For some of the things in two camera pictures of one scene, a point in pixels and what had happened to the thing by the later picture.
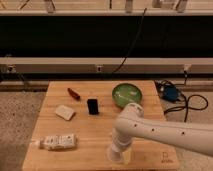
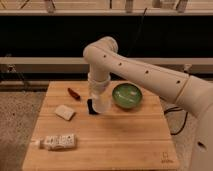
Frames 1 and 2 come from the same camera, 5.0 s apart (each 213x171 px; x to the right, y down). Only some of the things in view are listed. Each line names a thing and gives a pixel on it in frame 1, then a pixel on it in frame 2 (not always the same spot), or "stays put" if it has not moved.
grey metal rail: x=132 y=65 stays put
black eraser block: x=93 y=108 stays put
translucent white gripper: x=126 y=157 -> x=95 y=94
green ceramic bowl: x=126 y=93 stays put
